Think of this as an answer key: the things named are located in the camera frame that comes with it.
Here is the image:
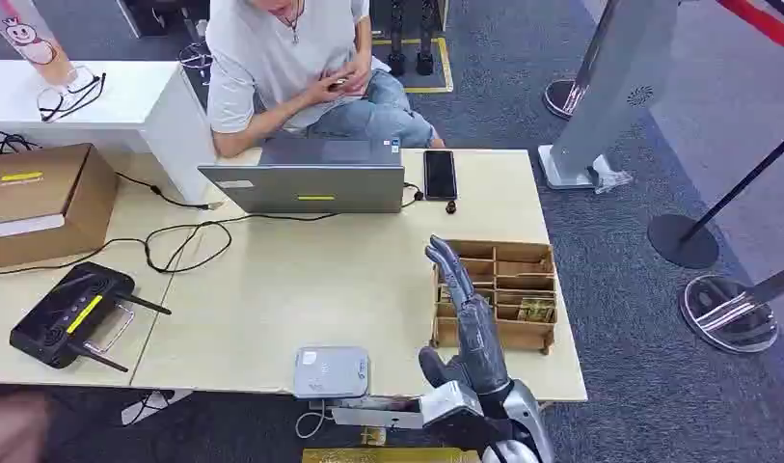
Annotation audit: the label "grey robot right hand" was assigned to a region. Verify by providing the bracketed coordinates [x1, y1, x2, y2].
[419, 234, 514, 398]

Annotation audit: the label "wooden card box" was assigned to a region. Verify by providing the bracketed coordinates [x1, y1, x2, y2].
[430, 239, 558, 357]

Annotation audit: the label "card stack with green print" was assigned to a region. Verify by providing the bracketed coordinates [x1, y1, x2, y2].
[517, 298, 556, 323]

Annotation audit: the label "yellow sheet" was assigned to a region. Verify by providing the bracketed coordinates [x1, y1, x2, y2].
[301, 447, 483, 463]

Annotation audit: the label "small grey box device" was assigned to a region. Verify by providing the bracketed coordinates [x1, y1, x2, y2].
[293, 346, 371, 401]

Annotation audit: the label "black smartphone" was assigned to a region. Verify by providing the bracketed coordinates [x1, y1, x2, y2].
[422, 150, 459, 203]

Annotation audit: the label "grey laptop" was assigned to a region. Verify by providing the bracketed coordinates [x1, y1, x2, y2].
[198, 136, 407, 215]

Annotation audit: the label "black stanchion with round base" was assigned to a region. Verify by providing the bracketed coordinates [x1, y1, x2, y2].
[646, 124, 784, 270]

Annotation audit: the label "chrome stanchion base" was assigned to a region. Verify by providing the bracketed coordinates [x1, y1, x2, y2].
[542, 0, 623, 122]

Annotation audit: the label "grey kiosk stand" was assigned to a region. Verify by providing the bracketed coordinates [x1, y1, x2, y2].
[536, 0, 682, 195]

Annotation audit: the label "black robot legs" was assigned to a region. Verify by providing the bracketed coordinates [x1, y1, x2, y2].
[385, 0, 439, 78]

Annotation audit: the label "white power strip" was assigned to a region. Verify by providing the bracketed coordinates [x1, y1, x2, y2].
[120, 389, 194, 427]

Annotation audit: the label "person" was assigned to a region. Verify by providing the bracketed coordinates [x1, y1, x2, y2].
[203, 0, 446, 160]

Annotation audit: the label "black router with antennas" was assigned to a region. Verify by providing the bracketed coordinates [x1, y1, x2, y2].
[9, 261, 174, 374]

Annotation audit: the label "white counter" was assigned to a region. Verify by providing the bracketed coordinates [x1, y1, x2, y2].
[0, 60, 218, 206]

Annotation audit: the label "red barrier belt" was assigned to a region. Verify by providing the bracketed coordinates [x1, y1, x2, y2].
[716, 0, 784, 58]

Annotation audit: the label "brown cardboard box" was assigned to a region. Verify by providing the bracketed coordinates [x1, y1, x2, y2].
[0, 143, 120, 269]

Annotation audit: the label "clear standee with cartoon print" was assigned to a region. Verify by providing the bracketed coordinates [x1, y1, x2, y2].
[0, 0, 99, 117]

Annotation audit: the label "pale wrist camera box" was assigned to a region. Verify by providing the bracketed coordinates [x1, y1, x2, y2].
[331, 395, 425, 430]

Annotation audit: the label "short black laptop cable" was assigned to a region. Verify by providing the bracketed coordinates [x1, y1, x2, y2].
[400, 181, 426, 210]

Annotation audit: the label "white device cable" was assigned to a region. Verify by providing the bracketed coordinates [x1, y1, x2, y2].
[294, 400, 330, 441]

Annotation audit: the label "yellow floor tape frame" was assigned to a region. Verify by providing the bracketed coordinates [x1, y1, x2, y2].
[371, 37, 455, 95]

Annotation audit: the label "long black looped cable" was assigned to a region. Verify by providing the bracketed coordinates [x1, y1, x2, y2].
[0, 212, 339, 277]

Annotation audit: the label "black cable with plug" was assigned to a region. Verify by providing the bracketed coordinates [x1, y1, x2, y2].
[113, 171, 226, 213]

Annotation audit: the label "wire stool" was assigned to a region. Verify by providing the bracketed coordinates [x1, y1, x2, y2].
[176, 18, 214, 88]

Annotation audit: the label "bundle of black cables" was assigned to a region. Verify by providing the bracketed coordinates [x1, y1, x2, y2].
[0, 126, 42, 160]

